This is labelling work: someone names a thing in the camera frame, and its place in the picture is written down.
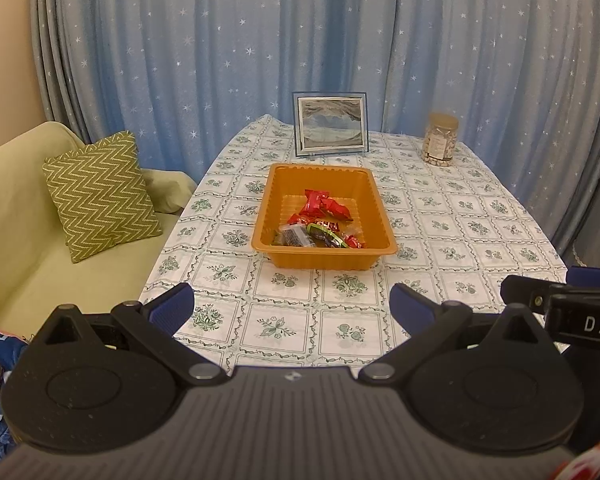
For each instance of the red and white clothing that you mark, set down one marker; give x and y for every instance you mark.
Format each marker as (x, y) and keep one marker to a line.
(587, 466)

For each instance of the blue star-print curtain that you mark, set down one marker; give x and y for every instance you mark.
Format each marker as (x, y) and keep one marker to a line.
(280, 35)

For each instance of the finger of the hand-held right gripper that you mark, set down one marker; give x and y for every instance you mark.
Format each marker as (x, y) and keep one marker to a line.
(522, 292)
(595, 279)

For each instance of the clear jar with yellow lid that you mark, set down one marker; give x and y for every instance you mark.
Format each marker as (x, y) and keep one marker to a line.
(440, 140)

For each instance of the floral checked tablecloth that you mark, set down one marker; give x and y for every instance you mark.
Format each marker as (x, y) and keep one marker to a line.
(430, 220)

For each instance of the red snack packet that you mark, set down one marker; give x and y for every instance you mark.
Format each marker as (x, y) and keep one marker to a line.
(315, 202)
(339, 209)

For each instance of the light green sofa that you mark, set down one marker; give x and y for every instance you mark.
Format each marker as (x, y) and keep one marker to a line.
(25, 260)

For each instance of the framed sand picture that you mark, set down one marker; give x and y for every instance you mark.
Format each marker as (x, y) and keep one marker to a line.
(331, 122)

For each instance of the small dark red candy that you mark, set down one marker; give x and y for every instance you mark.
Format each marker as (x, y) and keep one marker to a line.
(296, 218)

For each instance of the green and dark snack packet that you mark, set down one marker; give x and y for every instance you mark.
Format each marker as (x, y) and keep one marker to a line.
(324, 234)

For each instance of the green zigzag pillow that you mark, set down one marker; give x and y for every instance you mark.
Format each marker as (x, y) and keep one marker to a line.
(100, 195)

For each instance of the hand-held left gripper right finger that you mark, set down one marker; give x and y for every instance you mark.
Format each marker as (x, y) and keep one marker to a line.
(411, 306)

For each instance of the orange plastic tray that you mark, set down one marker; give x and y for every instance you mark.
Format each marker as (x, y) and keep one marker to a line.
(275, 210)

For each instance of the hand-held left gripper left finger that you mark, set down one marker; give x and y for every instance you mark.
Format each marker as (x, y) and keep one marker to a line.
(172, 306)

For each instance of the clear packet of black seeds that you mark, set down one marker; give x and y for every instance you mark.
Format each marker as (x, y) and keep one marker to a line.
(290, 236)

